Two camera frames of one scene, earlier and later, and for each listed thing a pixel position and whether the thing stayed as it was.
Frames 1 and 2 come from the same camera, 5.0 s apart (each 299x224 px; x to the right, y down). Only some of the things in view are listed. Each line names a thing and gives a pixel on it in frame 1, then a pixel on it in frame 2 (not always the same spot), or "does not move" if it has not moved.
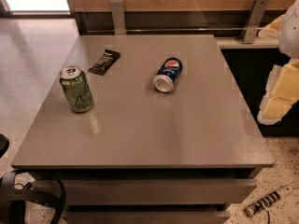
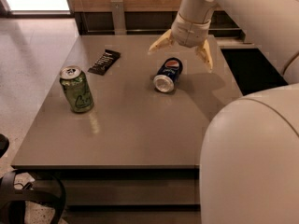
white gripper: (290, 35) → (191, 32)
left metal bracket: (119, 20) does not move
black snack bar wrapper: (105, 62) does not move
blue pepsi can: (167, 74) does not move
